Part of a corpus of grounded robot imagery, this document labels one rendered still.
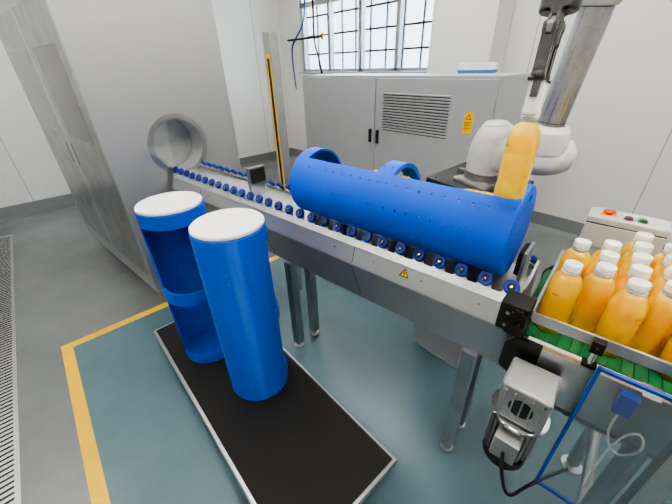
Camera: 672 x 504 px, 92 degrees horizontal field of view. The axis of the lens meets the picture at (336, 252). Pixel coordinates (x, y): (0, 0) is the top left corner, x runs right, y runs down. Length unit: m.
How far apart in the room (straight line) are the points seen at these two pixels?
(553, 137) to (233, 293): 1.37
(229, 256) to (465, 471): 1.35
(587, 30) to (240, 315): 1.57
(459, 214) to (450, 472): 1.17
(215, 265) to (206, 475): 0.98
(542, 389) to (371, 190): 0.74
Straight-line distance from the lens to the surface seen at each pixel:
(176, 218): 1.50
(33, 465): 2.24
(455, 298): 1.14
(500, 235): 0.98
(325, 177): 1.28
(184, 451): 1.91
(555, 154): 1.59
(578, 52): 1.54
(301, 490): 1.53
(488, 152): 1.57
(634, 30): 3.70
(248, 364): 1.55
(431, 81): 2.84
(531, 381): 0.98
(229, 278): 1.25
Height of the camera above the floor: 1.55
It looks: 30 degrees down
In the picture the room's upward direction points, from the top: 2 degrees counter-clockwise
